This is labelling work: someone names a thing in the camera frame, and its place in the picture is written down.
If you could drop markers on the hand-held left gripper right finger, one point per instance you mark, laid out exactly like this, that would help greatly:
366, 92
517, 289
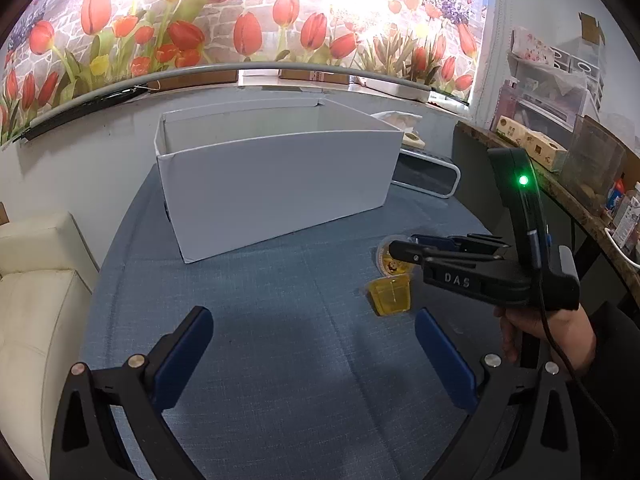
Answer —
447, 355

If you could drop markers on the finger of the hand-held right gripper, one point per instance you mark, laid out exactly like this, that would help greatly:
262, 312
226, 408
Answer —
450, 241
405, 250

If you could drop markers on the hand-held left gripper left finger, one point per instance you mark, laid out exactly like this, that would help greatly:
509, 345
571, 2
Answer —
182, 355

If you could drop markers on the yellow jelly cup printed lid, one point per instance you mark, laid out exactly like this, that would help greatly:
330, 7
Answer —
395, 262

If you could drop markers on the plain yellow jelly cup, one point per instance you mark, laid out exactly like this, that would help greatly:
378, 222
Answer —
390, 299

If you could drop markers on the white cardboard box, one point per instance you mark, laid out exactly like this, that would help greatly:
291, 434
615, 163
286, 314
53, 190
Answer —
270, 185

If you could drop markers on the person's right forearm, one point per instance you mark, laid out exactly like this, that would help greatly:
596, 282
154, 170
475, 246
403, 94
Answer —
615, 385

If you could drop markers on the person's right hand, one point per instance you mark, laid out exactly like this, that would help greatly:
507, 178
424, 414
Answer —
565, 332

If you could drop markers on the white-rimmed black tray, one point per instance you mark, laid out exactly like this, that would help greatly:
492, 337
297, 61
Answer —
427, 175

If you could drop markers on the brown stone counter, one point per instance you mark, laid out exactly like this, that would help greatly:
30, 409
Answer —
575, 200

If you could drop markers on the wooden shape block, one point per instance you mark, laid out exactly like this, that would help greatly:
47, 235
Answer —
512, 129
545, 152

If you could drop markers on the clear plastic container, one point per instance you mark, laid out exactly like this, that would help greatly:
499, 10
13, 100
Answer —
592, 165

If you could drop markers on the cream leather sofa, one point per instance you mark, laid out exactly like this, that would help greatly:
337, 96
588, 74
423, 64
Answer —
35, 310

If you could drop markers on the white drawer shelf unit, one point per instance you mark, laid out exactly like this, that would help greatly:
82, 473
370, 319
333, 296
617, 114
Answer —
545, 85

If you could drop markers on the small cardboard box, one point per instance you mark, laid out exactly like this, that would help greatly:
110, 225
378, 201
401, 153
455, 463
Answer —
592, 27

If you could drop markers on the grey wall rail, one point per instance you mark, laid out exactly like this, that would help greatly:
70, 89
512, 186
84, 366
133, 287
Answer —
210, 72

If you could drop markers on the tulip wall poster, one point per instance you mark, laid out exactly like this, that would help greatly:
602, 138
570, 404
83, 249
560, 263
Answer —
240, 25

